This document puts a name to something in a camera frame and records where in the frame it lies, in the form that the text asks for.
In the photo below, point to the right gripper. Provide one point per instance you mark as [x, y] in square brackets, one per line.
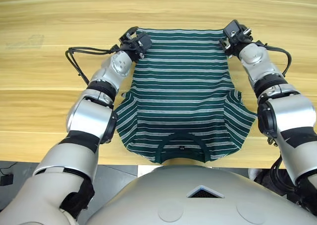
[237, 43]

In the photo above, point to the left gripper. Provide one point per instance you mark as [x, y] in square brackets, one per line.
[129, 44]

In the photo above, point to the green white striped T-shirt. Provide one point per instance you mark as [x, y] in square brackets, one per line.
[182, 96]

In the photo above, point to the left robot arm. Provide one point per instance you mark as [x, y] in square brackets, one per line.
[86, 118]

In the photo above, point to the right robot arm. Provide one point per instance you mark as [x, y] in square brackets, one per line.
[287, 116]

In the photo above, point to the robot body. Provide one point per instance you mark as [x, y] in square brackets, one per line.
[205, 197]

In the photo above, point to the black power adapter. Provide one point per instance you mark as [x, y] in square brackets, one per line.
[6, 180]

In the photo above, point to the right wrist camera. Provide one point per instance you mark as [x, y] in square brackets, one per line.
[232, 29]

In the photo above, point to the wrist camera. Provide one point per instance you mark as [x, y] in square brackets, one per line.
[232, 29]
[144, 42]

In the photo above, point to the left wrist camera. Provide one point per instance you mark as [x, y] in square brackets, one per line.
[144, 42]

